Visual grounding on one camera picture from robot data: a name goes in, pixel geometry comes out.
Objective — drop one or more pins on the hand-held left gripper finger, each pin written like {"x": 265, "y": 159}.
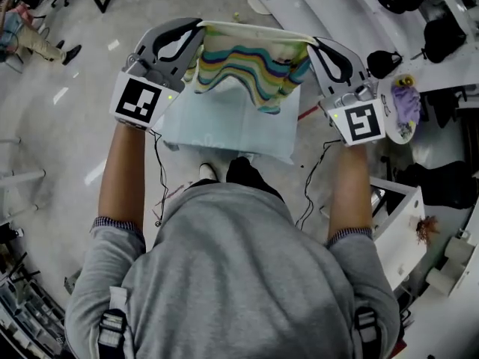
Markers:
{"x": 149, "y": 37}
{"x": 185, "y": 60}

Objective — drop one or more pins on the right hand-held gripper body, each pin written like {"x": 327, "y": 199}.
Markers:
{"x": 363, "y": 123}

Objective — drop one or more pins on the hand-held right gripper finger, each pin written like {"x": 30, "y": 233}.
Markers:
{"x": 357, "y": 67}
{"x": 323, "y": 84}

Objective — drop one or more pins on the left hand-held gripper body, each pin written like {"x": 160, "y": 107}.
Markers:
{"x": 136, "y": 99}

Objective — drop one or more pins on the striped long-sleeved top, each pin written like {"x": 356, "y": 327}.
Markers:
{"x": 247, "y": 64}

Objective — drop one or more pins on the person's left forearm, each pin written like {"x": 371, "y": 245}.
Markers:
{"x": 121, "y": 178}

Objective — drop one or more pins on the person's right forearm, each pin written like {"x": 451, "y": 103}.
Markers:
{"x": 351, "y": 189}

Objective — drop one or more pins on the small black pouch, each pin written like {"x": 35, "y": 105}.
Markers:
{"x": 383, "y": 65}

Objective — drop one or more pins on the black-framed glasses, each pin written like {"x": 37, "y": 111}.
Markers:
{"x": 385, "y": 105}

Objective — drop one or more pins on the round white side table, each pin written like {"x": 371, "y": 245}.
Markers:
{"x": 393, "y": 129}

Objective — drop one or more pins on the red floor tape strip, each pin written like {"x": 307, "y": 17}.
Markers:
{"x": 307, "y": 112}

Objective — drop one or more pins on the purple cloth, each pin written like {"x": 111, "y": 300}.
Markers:
{"x": 406, "y": 103}

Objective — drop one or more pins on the yellow toy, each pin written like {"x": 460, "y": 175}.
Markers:
{"x": 406, "y": 80}

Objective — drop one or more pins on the curved white desk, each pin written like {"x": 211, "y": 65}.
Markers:
{"x": 337, "y": 9}

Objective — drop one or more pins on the light blue table cloth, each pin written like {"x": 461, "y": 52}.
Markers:
{"x": 224, "y": 122}

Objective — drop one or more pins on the black bag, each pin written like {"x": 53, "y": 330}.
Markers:
{"x": 445, "y": 41}

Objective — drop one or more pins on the person's white shoe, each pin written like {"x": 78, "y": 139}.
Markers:
{"x": 207, "y": 171}

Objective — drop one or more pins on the person's black trouser leg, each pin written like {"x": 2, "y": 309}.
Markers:
{"x": 247, "y": 174}

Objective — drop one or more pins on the white open cabinet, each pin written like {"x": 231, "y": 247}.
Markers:
{"x": 400, "y": 238}

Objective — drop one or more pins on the reddish brown dried plant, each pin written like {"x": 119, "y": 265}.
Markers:
{"x": 426, "y": 228}

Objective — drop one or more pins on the white paper roll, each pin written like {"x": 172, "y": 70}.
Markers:
{"x": 441, "y": 280}
{"x": 458, "y": 249}

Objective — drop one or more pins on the person's grey sweatshirt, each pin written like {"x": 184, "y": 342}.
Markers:
{"x": 232, "y": 275}

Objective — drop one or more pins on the cluttered storage shelf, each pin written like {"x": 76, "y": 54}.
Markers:
{"x": 26, "y": 312}

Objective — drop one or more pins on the white metal rail rack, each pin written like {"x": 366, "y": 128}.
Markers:
{"x": 18, "y": 176}

